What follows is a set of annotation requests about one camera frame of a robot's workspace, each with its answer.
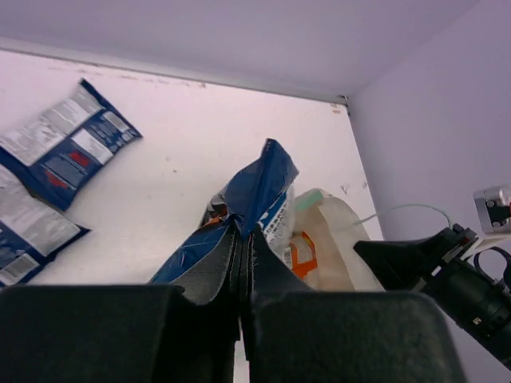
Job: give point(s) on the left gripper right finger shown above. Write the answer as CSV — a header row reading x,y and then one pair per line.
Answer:
x,y
296,334

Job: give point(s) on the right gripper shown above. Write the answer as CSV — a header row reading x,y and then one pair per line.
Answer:
x,y
446,267

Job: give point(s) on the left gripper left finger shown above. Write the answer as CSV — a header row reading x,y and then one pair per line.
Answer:
x,y
180,332

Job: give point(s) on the green paper bag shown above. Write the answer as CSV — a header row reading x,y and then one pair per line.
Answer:
x,y
334,228

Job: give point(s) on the blue white snack bag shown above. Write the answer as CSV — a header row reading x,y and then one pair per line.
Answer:
x,y
56,153

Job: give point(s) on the orange white snack bag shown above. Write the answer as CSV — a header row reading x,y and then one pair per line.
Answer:
x,y
301,259

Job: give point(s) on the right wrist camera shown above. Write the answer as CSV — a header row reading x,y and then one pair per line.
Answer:
x,y
492,205

